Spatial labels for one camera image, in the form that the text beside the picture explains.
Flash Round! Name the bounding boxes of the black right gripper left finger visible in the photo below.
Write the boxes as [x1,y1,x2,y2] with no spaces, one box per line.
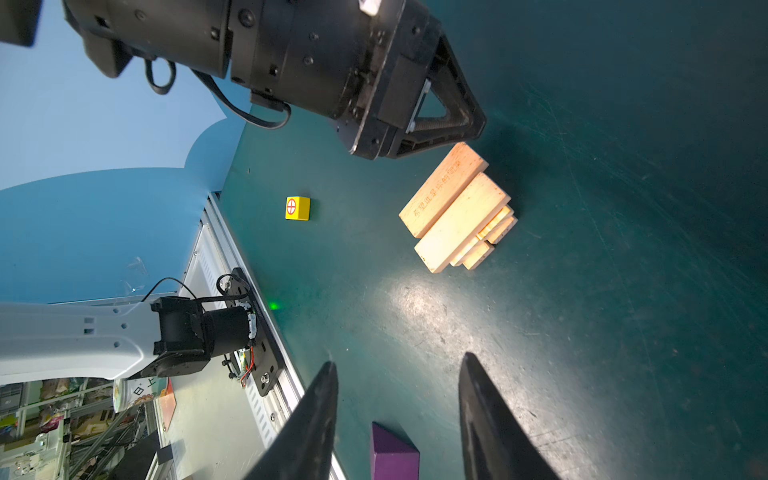
[245,361,338,479]

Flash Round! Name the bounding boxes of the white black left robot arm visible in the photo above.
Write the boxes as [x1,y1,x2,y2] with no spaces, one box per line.
[1,1,486,384]

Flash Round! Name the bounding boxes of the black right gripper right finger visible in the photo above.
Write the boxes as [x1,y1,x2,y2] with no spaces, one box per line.
[458,352,558,479]

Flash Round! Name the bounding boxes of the yellow cube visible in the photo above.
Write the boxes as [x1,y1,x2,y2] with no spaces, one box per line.
[285,196,311,221]

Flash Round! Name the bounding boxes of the light wood block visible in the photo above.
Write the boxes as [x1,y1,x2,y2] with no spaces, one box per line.
[399,142,488,239]

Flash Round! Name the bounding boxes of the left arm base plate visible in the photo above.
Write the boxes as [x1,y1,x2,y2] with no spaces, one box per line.
[218,267,285,397]

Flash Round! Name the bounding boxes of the purple block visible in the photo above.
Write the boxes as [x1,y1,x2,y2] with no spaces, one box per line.
[370,423,421,480]

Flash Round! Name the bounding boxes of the aluminium front rail base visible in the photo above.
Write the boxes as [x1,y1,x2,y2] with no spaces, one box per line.
[164,195,345,479]

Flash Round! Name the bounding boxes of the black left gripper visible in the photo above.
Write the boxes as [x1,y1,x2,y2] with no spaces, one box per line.
[287,1,487,160]

